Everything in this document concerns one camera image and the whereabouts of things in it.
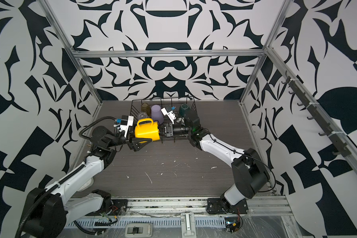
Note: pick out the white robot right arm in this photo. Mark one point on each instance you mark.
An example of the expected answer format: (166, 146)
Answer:
(250, 173)

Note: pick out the green mug white inside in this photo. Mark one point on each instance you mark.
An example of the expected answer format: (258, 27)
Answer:
(183, 109)

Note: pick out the white centre bracket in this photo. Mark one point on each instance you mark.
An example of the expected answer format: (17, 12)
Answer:
(188, 229)

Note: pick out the lavender plastic cup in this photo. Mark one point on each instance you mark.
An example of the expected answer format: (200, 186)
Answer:
(156, 114)

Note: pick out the yellow mug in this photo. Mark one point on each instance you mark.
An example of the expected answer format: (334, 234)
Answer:
(147, 128)

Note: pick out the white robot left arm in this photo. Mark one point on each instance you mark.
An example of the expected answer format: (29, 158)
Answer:
(47, 210)

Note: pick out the white square kitchen timer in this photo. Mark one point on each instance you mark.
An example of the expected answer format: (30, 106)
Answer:
(87, 185)

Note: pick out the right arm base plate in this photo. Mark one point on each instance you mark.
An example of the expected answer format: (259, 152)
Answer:
(221, 206)

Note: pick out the amber textured glass cup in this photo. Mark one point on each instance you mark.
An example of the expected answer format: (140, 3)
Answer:
(145, 107)

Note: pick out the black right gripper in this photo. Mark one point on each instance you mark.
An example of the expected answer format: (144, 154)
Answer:
(169, 130)

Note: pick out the grey switch box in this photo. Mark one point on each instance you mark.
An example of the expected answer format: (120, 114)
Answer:
(139, 230)

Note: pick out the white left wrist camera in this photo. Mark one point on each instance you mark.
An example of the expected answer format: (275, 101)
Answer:
(122, 126)

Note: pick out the black wire dish rack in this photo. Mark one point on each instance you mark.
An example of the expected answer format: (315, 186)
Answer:
(166, 122)

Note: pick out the clear glass cup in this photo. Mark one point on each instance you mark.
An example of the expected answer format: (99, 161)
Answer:
(142, 115)

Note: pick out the black wall hook rail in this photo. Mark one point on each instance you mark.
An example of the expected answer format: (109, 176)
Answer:
(318, 114)

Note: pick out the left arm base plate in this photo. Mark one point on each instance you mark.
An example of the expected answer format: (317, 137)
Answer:
(115, 207)

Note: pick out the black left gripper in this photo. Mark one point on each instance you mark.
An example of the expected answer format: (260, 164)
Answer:
(133, 145)

